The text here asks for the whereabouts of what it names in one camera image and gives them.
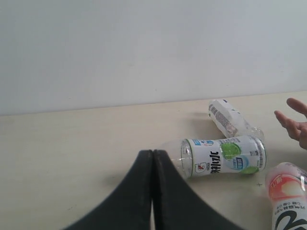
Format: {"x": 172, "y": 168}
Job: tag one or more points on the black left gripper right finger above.
{"x": 176, "y": 205}

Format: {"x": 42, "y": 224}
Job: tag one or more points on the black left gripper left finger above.
{"x": 128, "y": 207}

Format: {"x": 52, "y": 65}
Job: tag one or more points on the clear bottle lime label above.
{"x": 199, "y": 157}

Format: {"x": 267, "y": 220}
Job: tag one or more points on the clear bottle white blue label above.
{"x": 230, "y": 121}

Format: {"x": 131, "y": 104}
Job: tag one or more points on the pink peach drink bottle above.
{"x": 286, "y": 186}

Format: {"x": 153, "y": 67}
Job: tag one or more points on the person's open bare hand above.
{"x": 296, "y": 130}

